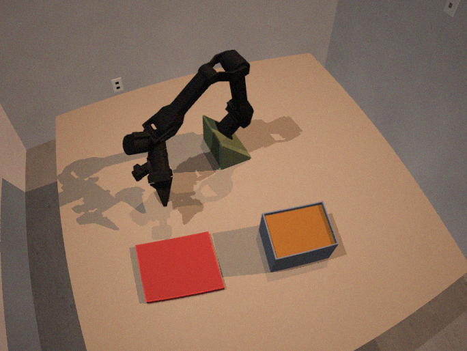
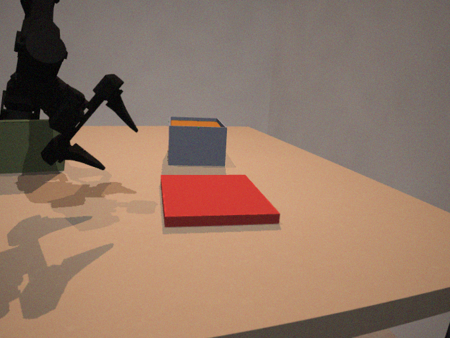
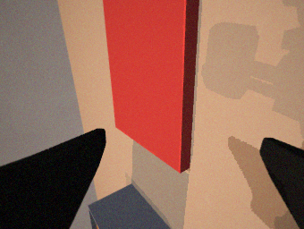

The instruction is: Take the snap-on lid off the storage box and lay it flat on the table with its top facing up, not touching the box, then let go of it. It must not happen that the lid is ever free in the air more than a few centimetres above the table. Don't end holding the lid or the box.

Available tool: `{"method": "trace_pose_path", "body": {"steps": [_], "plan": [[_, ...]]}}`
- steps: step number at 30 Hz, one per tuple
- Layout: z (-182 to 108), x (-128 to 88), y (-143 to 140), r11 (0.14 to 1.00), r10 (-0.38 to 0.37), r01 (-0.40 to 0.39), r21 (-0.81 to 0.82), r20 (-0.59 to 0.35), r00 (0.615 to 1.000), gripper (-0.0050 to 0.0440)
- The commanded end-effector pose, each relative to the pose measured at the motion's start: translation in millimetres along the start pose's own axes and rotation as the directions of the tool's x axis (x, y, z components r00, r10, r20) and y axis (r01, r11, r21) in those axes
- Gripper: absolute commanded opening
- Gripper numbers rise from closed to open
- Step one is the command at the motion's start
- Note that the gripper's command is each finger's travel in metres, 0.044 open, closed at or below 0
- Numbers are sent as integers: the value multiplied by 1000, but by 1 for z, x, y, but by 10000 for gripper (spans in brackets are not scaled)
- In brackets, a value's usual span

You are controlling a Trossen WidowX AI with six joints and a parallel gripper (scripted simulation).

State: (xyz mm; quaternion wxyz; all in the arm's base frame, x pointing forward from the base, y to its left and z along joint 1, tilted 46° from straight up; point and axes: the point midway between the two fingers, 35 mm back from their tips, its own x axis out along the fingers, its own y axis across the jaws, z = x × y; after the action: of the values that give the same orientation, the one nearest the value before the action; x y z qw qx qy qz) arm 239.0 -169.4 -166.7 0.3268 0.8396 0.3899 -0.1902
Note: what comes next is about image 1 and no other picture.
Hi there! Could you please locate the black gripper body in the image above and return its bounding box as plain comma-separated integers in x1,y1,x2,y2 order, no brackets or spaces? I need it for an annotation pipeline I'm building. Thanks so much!
147,149,173,184

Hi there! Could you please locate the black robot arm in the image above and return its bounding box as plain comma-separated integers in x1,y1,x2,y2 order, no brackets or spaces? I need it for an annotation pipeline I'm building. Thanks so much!
123,50,254,181

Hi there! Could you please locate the red lid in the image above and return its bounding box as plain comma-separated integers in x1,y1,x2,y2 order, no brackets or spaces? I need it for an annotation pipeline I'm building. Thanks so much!
135,231,224,303

